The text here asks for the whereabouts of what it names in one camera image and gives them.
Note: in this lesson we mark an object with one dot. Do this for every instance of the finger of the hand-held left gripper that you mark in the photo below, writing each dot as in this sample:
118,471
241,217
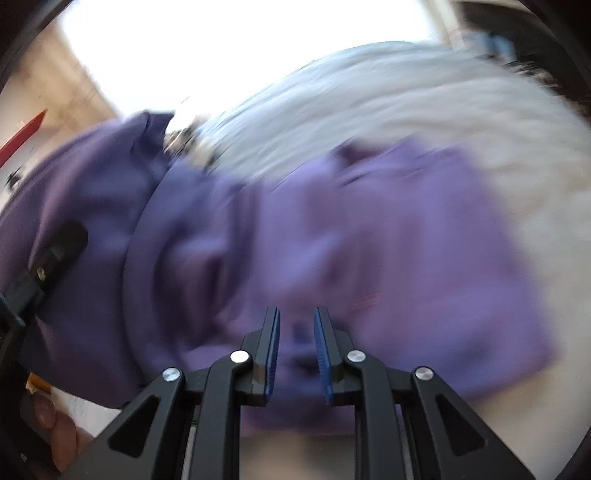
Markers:
60,249

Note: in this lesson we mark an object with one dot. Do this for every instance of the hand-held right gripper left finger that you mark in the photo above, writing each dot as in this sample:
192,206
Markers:
272,351

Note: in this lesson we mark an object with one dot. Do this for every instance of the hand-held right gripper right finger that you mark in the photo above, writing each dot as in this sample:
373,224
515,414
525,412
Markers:
321,351

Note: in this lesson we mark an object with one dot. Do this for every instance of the purple printed hoodie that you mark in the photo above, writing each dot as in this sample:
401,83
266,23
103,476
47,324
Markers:
369,230

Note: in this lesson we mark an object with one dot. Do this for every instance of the person's left hand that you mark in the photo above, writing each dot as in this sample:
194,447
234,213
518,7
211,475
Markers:
60,429

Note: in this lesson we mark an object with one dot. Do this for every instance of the red strip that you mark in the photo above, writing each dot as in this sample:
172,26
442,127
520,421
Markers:
21,136

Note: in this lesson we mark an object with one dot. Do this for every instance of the grey bed cover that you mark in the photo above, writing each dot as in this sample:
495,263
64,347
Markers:
415,101

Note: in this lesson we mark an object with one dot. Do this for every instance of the blue object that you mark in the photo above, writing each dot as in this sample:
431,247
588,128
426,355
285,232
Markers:
501,46

